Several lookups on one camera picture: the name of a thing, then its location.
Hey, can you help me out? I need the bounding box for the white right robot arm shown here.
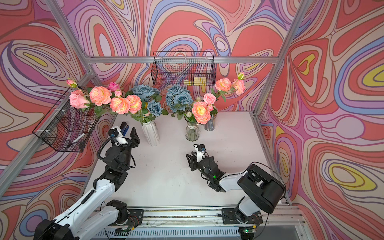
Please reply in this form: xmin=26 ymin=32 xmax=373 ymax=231
xmin=186 ymin=152 xmax=286 ymax=226

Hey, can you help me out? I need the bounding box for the clear ribbed glass vase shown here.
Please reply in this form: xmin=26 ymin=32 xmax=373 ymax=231
xmin=185 ymin=122 xmax=200 ymax=142

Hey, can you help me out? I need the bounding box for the white marker in basket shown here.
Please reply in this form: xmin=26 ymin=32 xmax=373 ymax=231
xmin=66 ymin=133 xmax=85 ymax=148

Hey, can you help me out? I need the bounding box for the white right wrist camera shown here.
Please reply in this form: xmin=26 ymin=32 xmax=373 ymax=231
xmin=193 ymin=144 xmax=207 ymax=163

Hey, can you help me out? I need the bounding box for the pink peony flower branch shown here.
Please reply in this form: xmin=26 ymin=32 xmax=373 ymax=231
xmin=66 ymin=79 xmax=112 ymax=117

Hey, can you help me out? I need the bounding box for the black wire basket wall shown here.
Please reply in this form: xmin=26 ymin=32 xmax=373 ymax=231
xmin=33 ymin=86 xmax=100 ymax=153
xmin=151 ymin=50 xmax=217 ymax=87

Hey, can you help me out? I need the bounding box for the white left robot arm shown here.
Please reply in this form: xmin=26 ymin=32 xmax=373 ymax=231
xmin=34 ymin=123 xmax=144 ymax=240

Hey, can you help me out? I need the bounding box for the black wire basket back wall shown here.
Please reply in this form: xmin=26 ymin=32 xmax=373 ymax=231
xmin=151 ymin=50 xmax=217 ymax=87

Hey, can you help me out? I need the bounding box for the blue rose bunch glass vase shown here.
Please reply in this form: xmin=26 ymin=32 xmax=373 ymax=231
xmin=165 ymin=85 xmax=194 ymax=120

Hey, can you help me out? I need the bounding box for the blue rose bunch white vase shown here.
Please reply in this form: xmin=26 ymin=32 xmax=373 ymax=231
xmin=125 ymin=85 xmax=169 ymax=125

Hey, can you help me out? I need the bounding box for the white ribbed ceramic vase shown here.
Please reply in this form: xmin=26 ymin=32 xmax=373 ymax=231
xmin=142 ymin=121 xmax=160 ymax=147

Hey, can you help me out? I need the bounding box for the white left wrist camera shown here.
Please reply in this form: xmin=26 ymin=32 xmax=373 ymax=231
xmin=108 ymin=126 xmax=128 ymax=145

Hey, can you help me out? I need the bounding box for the metal base rail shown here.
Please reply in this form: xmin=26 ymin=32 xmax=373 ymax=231
xmin=58 ymin=204 xmax=308 ymax=240

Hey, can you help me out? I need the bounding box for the light pink rose stem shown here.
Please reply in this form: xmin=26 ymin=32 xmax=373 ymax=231
xmin=69 ymin=90 xmax=90 ymax=109

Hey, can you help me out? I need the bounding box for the blue black stapler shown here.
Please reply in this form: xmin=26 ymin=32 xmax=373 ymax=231
xmin=121 ymin=125 xmax=130 ymax=136

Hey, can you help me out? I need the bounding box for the black wire basket left wall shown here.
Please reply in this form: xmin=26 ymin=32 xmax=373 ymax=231
xmin=33 ymin=86 xmax=100 ymax=153

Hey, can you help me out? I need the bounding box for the pink peony bunch glass vase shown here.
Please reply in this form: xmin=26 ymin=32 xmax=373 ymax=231
xmin=184 ymin=93 xmax=218 ymax=125

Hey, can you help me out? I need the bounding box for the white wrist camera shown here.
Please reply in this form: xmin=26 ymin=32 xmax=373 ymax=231
xmin=108 ymin=126 xmax=128 ymax=145
xmin=193 ymin=144 xmax=207 ymax=163

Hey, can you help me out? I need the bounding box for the magenta rose stem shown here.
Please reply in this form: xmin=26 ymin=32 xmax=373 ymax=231
xmin=108 ymin=82 xmax=120 ymax=92

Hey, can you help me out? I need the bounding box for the yellow sponge in basket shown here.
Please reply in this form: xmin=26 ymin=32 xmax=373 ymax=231
xmin=184 ymin=77 xmax=208 ymax=86

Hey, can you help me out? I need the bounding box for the pink peony branch right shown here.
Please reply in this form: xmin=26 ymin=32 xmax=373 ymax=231
xmin=211 ymin=72 xmax=246 ymax=102

